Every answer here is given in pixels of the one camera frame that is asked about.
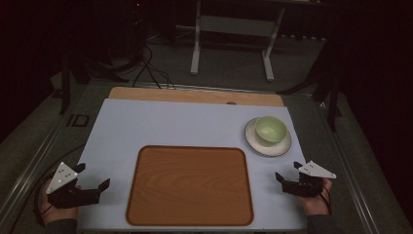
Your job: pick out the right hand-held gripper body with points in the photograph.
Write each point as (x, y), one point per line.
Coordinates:
(307, 187)

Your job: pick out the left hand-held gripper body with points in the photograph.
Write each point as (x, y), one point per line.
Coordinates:
(61, 177)

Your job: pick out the person's right hand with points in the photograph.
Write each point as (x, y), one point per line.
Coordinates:
(316, 203)

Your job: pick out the person's left hand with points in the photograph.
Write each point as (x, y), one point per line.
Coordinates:
(60, 213)

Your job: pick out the white plate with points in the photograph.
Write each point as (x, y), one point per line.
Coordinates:
(259, 148)

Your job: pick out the pale green bowl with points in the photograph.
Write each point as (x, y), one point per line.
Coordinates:
(271, 130)

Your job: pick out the black tripod stand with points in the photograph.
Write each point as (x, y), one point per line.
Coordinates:
(65, 84)
(332, 107)

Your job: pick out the pale blue table mat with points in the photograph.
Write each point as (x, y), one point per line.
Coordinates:
(162, 123)

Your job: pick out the brown wooden tray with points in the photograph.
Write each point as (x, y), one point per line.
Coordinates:
(190, 185)

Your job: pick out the grey metal rail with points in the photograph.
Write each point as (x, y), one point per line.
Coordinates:
(352, 175)
(29, 169)

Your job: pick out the black floor bracket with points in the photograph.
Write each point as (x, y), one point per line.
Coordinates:
(78, 120)

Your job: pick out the white metal stand frame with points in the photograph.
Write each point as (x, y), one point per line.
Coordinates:
(233, 26)

